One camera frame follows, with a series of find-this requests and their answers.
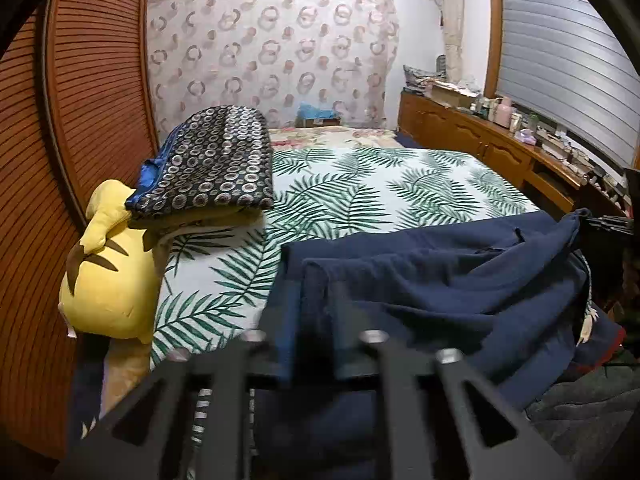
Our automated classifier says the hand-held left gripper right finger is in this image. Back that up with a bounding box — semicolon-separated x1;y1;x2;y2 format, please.
345;327;581;480

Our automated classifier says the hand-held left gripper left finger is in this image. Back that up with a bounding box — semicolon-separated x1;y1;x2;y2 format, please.
50;330;281;480

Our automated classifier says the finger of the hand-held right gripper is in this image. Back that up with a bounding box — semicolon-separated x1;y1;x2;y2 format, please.
582;214;632;235

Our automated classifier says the navy printed t-shirt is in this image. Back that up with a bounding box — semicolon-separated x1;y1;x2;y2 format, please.
252;208;626;480

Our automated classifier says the pile of boxes and books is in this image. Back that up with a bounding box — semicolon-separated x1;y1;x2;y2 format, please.
537;130;626;206

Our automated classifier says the yellow plush toy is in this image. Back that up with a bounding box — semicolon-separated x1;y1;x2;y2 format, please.
59;180;161;346

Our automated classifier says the grey window blind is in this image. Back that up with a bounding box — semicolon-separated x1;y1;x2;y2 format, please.
495;0;640;156

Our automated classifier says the wooden sideboard cabinet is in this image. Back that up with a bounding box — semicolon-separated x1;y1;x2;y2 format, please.
398;89;631;221

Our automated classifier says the person's dark grey clothing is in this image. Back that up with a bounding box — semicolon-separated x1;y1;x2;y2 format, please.
525;350;640;480

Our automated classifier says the open cardboard box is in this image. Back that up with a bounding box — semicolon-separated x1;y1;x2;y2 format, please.
431;82;481;109

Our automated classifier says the navy bedsheet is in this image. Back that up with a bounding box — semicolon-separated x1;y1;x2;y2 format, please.
394;131;426;151

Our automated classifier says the circle patterned folded quilt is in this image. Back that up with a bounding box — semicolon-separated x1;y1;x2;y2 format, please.
125;105;276;221

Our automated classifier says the floral pillow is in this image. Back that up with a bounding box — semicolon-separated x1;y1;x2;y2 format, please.
402;64;448;93

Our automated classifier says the beige tied curtain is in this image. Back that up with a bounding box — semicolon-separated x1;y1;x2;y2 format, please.
435;0;466;81

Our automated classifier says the floral blanket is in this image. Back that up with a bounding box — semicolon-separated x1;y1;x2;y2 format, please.
267;126;406;151

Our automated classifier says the blue plastic bag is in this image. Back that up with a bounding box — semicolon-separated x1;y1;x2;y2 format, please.
298;102;337;120

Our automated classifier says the wooden louvered wardrobe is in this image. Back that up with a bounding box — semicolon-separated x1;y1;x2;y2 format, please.
0;0;163;461

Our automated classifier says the circle patterned sheer curtain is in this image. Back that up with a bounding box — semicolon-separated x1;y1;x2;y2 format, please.
147;0;401;131

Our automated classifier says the wooden window frame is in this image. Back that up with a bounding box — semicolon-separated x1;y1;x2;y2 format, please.
486;0;507;100

